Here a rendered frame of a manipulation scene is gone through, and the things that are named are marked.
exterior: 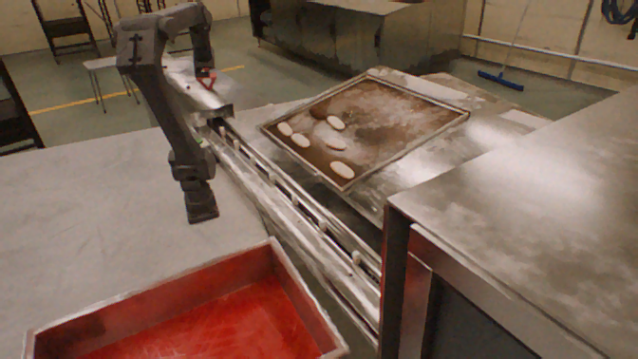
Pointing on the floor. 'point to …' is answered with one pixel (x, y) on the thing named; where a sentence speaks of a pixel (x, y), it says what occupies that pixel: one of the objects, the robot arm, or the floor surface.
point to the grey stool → (103, 69)
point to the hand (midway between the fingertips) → (207, 78)
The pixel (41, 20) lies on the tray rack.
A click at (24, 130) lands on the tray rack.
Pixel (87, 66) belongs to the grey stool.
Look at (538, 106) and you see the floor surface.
